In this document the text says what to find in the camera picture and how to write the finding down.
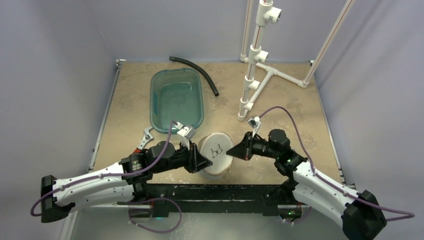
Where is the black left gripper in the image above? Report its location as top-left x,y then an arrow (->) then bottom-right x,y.
153,139 -> 213,174

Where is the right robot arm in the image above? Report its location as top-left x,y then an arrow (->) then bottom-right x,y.
226,129 -> 387,240

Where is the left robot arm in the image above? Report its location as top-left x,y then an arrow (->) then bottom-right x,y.
38,141 -> 213,223

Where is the teal transparent plastic tub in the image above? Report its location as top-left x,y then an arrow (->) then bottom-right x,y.
149,68 -> 204,134

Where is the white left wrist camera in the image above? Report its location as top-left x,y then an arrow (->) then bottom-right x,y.
174,122 -> 197,148

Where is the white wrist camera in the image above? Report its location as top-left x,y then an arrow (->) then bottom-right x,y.
174,122 -> 197,148
247,116 -> 262,137

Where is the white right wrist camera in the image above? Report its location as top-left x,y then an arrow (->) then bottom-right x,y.
247,116 -> 262,137

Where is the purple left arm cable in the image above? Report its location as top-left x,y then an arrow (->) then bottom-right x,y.
30,120 -> 178,218

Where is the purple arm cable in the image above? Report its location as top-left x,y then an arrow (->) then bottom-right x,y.
30,120 -> 178,218
258,106 -> 416,222

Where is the red handled adjustable wrench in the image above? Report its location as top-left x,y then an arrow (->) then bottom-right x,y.
132,126 -> 154,154

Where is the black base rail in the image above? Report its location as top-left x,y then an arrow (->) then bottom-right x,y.
118,183 -> 308,220

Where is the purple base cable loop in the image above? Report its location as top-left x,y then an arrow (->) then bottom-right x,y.
128,196 -> 183,234

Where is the black rubber hose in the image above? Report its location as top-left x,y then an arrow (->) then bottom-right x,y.
168,55 -> 220,98

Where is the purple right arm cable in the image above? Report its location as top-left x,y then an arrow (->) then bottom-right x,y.
258,106 -> 416,222

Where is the white PVC pipe frame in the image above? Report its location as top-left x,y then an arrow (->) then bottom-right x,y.
237,0 -> 355,122

